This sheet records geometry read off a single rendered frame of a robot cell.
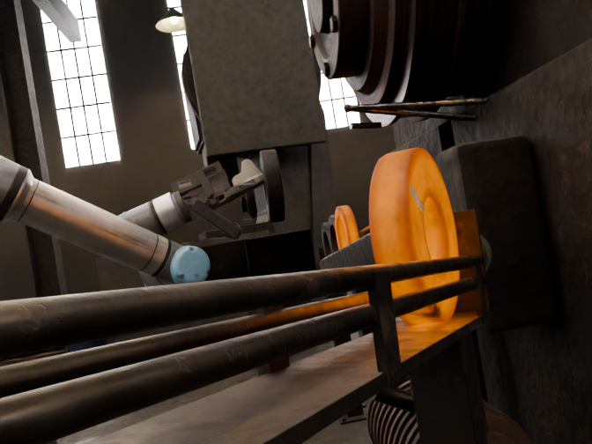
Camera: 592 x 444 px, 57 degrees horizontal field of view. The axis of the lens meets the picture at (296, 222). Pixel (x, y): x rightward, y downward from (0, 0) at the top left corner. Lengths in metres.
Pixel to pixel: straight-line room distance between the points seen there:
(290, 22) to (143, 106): 7.79
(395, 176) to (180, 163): 10.67
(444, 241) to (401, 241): 0.11
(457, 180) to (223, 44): 3.09
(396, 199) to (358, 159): 10.85
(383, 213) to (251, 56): 3.30
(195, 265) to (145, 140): 10.25
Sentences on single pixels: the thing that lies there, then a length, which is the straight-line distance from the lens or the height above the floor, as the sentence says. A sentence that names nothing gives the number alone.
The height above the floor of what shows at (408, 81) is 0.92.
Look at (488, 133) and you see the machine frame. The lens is 0.86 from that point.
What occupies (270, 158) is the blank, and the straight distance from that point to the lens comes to 1.11.
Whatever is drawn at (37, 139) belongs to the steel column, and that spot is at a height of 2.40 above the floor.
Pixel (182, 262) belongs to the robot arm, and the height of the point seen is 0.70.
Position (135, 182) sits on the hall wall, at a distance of 11.16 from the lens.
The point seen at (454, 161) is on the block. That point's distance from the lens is 0.71.
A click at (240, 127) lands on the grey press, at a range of 3.56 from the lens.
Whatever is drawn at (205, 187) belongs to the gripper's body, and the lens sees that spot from 1.13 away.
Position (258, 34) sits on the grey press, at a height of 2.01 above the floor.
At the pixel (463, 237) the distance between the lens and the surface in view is 0.57.
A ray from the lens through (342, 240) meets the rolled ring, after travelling 1.72.
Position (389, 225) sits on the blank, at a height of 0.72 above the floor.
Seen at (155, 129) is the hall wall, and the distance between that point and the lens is 11.25.
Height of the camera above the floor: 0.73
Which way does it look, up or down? 1 degrees up
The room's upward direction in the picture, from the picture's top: 9 degrees counter-clockwise
